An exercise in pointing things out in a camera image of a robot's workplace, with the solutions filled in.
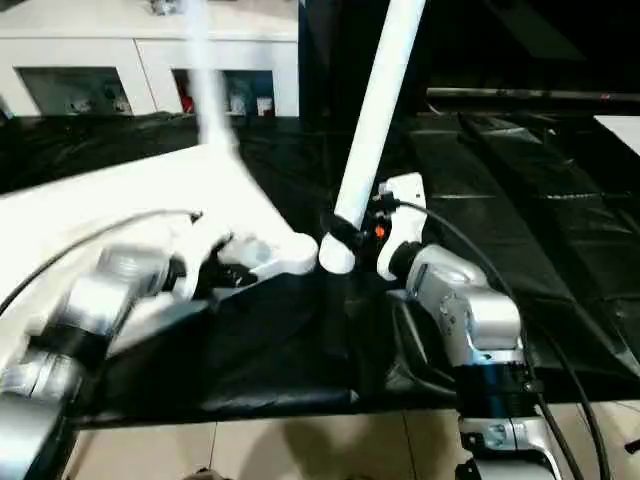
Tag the dark metal stand leg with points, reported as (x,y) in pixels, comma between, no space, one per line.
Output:
(631,442)

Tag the white sheet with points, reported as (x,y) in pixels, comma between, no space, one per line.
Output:
(620,132)

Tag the blue upright panel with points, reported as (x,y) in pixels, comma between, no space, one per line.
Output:
(312,55)

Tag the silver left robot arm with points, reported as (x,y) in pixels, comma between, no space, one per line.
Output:
(95,300)

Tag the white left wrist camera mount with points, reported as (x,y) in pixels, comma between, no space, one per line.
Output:
(200,240)

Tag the black mat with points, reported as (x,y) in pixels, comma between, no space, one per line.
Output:
(280,350)

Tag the long metal rod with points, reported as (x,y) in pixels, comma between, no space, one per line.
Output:
(525,94)

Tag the white plastic table top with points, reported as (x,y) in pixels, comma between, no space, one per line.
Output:
(125,190)

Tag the white cabinet with glass doors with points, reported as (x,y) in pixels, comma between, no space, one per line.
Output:
(100,45)

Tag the white plastic table leg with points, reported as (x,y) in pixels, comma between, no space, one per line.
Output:
(370,125)
(207,100)

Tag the brown round object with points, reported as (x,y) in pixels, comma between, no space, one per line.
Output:
(202,475)

